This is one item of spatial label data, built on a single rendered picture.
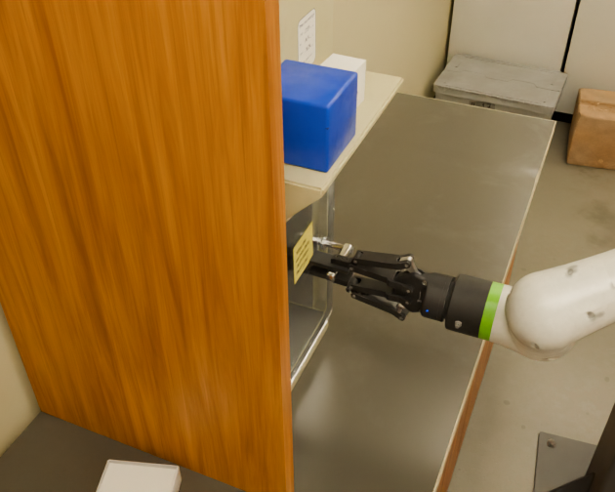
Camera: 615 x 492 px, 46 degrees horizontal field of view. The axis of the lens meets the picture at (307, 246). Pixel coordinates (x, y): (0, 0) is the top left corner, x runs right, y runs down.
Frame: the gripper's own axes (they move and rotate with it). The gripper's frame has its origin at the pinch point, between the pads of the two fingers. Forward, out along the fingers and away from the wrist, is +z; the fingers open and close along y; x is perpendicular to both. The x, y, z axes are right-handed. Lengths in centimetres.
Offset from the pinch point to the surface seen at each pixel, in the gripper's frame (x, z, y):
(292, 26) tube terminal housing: 3.3, 4.5, 42.6
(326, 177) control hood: 18.2, -6.3, 31.4
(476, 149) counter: -90, -8, -27
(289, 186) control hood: 20.8, -2.7, 30.7
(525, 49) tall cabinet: -289, 5, -84
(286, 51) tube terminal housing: 5.3, 4.5, 40.1
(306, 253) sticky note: 2.7, 3.4, 4.2
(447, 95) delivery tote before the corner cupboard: -247, 34, -96
